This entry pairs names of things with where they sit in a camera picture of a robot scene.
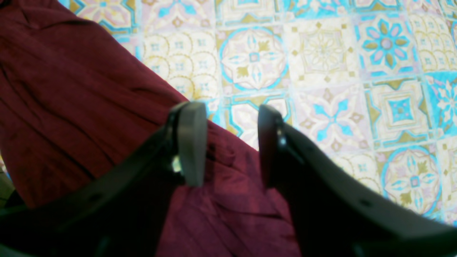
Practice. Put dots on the dark red t-shirt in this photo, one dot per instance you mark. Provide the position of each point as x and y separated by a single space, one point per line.
74 103

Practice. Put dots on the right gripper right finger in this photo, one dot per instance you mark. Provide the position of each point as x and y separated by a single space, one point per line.
333 214

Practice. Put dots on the patterned tablecloth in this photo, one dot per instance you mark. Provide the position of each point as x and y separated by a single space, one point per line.
371 82

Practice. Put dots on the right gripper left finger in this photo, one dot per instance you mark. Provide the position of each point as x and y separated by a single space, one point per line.
122 213

